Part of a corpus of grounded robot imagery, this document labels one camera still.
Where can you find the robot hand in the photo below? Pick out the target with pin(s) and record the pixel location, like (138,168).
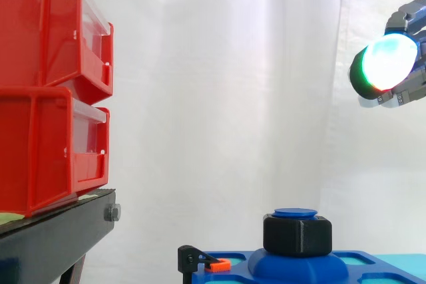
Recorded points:
(386,61)

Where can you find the black hex nut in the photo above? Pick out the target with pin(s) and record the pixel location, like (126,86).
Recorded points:
(298,235)

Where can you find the turquoise plate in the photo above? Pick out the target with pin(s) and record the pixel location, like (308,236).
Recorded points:
(406,264)

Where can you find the blue plate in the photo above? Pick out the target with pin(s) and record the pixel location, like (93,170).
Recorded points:
(299,269)

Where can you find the black-and-orange clip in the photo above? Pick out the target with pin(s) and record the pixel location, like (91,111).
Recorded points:
(196,260)

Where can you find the red bin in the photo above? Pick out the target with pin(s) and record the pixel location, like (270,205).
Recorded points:
(40,31)
(36,151)

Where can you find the black stand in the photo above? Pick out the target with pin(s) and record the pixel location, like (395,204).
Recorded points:
(50,240)

